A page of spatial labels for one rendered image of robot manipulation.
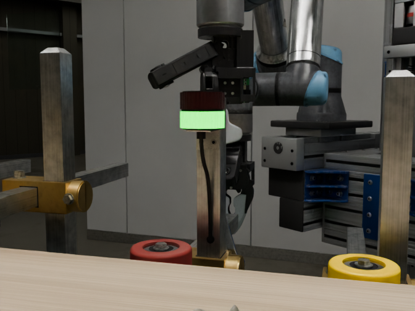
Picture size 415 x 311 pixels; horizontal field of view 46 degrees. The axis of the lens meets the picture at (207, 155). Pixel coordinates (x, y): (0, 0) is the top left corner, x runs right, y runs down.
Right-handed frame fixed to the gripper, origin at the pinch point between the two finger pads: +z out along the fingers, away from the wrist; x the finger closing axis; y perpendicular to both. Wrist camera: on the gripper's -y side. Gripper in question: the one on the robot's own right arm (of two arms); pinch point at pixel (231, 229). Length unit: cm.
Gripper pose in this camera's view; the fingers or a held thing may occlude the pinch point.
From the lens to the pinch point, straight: 105.6
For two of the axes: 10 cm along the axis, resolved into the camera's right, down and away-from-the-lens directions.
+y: 2.7, -1.0, 9.6
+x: -9.6, -0.3, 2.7
